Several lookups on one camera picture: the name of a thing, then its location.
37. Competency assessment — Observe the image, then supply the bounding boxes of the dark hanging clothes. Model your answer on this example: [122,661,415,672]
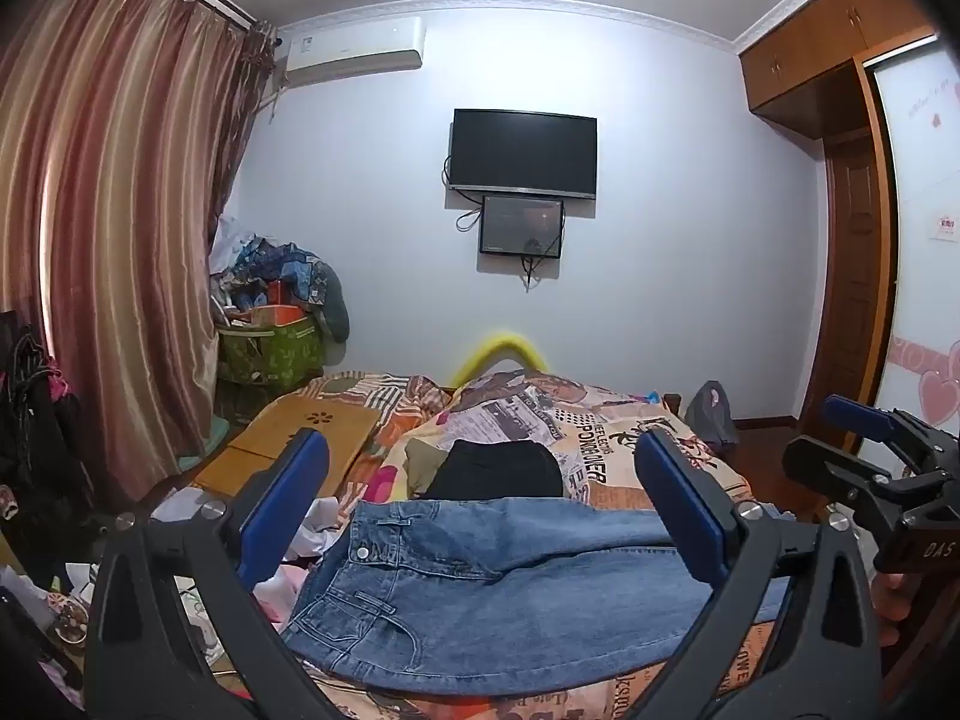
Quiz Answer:
[0,311,102,578]

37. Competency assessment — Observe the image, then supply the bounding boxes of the grey bag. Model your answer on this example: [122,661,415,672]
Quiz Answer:
[684,380,740,447]

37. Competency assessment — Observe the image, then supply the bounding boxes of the small black wall monitor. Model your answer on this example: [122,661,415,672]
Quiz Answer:
[479,195,566,257]

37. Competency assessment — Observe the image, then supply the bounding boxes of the blue denim pants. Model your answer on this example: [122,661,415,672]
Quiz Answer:
[279,499,797,698]

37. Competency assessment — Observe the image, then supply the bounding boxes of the pile of mixed clothes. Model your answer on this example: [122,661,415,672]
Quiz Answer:
[208,217,351,342]

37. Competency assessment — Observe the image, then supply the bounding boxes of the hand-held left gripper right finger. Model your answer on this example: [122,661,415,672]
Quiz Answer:
[634,427,882,720]

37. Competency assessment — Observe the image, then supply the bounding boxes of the olive green cloth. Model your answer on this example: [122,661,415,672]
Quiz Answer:
[405,436,460,500]

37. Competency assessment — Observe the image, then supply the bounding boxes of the white air conditioner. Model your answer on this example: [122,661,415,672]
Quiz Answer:
[281,15,427,87]

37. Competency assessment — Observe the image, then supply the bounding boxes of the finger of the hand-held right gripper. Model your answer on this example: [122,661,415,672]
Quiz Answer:
[821,394,938,452]
[783,436,913,527]

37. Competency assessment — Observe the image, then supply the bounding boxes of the person's right hand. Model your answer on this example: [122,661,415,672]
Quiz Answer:
[870,572,914,647]

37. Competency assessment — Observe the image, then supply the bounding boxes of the green patterned storage box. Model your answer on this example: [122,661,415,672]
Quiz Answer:
[217,313,325,391]

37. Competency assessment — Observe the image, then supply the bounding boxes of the yellow foam bar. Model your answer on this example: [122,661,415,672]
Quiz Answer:
[448,330,552,387]

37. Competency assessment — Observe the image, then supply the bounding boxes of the white crumpled cloth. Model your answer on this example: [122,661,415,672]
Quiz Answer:
[150,487,353,616]

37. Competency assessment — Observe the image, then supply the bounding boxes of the black folded garment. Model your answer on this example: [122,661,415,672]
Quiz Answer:
[427,440,565,501]

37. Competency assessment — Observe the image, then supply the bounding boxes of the wooden board with flower cutouts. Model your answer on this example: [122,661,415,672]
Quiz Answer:
[193,397,382,497]

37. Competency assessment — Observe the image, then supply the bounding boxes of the wooden overhead cabinet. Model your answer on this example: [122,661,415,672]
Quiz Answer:
[739,0,938,140]

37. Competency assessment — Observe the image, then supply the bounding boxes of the black wall television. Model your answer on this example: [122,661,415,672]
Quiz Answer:
[448,109,599,201]

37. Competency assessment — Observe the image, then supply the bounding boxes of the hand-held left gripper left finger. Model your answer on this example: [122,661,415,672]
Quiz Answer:
[84,427,361,720]

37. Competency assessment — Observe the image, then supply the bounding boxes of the printed blanket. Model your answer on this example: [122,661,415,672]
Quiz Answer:
[270,369,807,720]

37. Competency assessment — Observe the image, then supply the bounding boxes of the striped pink curtain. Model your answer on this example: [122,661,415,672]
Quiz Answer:
[0,0,275,500]

